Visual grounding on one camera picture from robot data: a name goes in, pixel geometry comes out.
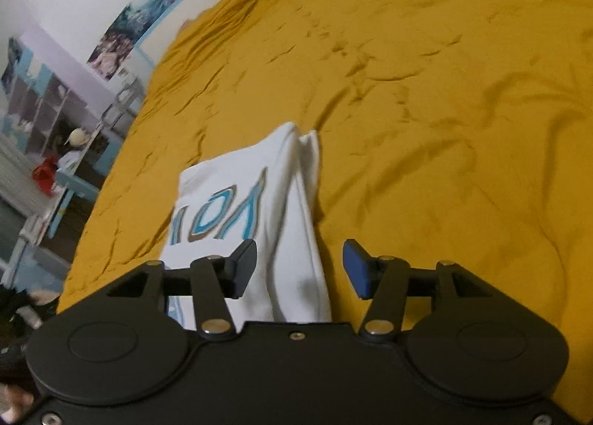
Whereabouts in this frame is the white chair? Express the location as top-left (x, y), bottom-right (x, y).
top-left (99, 75), bottom-right (145, 134)

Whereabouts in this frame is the cream cap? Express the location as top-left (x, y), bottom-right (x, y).
top-left (64, 127), bottom-right (90, 148)

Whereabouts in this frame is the pinkish wall poster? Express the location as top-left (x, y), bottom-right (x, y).
top-left (87, 29), bottom-right (139, 81)

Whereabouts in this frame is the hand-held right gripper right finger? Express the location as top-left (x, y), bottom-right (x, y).
top-left (342, 239), bottom-right (494, 339)

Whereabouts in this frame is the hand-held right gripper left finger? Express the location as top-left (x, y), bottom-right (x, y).
top-left (106, 239), bottom-right (258, 339)

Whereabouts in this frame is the poster on shelf side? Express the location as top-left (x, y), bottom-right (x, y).
top-left (0, 37), bottom-right (22, 92)

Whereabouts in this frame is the purple white shelf unit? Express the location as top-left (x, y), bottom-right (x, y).
top-left (0, 27), bottom-right (117, 162)

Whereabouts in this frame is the white t-shirt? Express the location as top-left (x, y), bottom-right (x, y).
top-left (162, 122), bottom-right (333, 331)

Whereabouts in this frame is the mustard yellow blanket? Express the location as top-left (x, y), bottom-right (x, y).
top-left (56, 0), bottom-right (593, 409)

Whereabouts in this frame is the red bag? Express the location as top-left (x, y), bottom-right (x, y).
top-left (32, 155), bottom-right (59, 195)

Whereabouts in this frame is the blue wall poster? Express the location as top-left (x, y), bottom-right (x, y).
top-left (110, 0), bottom-right (163, 43)

